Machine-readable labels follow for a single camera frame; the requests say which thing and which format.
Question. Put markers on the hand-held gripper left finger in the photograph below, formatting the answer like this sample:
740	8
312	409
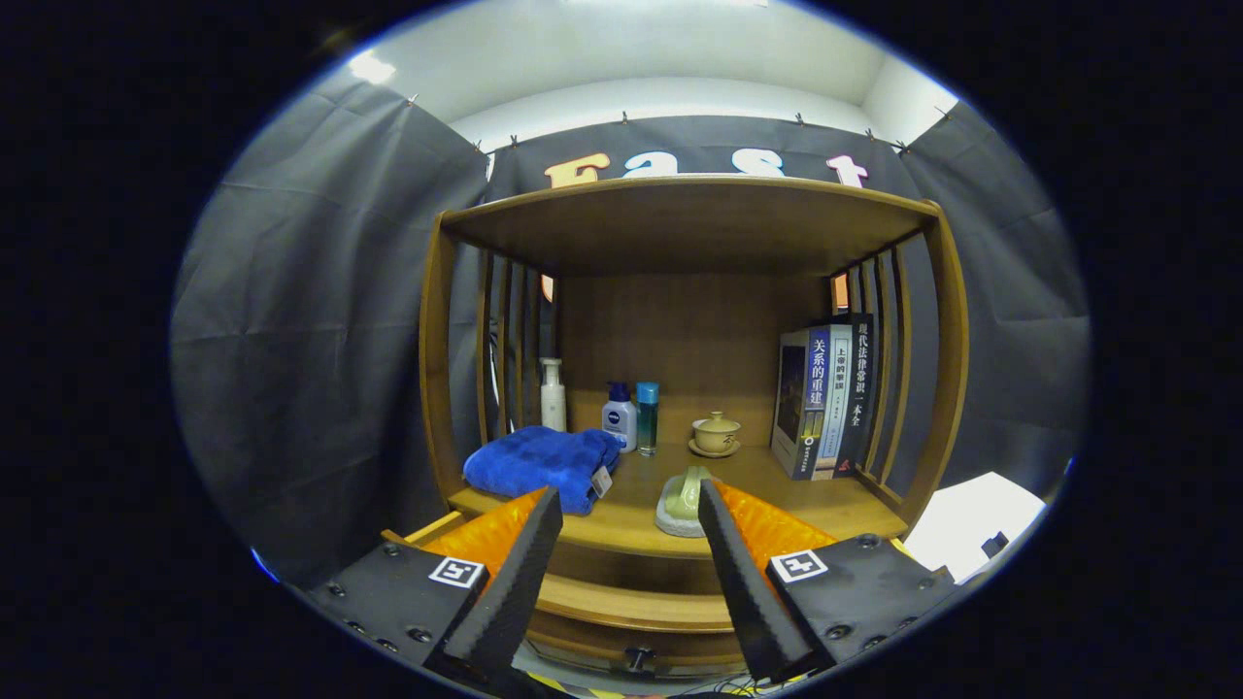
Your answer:
510	592

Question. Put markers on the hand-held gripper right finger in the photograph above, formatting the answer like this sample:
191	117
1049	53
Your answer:
753	592

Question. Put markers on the pale green object white base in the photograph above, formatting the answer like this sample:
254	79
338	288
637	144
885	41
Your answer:
680	505

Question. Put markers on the wooden drawer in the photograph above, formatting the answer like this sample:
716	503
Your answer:
631	602

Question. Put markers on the black drawer knob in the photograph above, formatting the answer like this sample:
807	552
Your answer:
641	660

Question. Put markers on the wooden countertop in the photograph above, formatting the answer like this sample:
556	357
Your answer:
631	515

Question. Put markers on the white side cabinet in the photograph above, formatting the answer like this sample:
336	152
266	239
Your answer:
961	524

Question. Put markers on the wooden cabinet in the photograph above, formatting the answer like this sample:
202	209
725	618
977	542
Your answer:
680	330

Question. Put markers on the blue towel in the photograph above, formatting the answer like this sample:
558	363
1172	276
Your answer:
534	466

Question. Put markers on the beige lidded tea cup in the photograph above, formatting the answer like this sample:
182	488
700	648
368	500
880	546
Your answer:
716	435

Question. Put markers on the white pump bottle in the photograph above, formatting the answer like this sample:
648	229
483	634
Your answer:
554	403

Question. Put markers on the book with blue spine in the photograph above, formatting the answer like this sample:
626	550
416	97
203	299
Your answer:
816	408

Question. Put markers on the teal bottle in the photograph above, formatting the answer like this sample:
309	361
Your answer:
648	422

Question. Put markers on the white bottle with blue cap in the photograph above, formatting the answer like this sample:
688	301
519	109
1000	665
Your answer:
620	422

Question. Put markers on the book with white spine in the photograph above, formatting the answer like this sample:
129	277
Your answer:
841	408

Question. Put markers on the book with black spine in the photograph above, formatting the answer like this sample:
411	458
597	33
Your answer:
859	388

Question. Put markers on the small ceiling light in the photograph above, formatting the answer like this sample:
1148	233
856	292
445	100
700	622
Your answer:
372	68

